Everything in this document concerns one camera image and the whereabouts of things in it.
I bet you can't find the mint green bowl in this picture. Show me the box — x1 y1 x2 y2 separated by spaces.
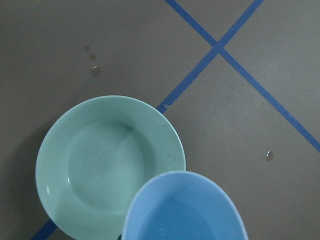
35 95 186 240

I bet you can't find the light blue plastic cup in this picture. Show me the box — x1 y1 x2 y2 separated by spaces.
121 171 248 240

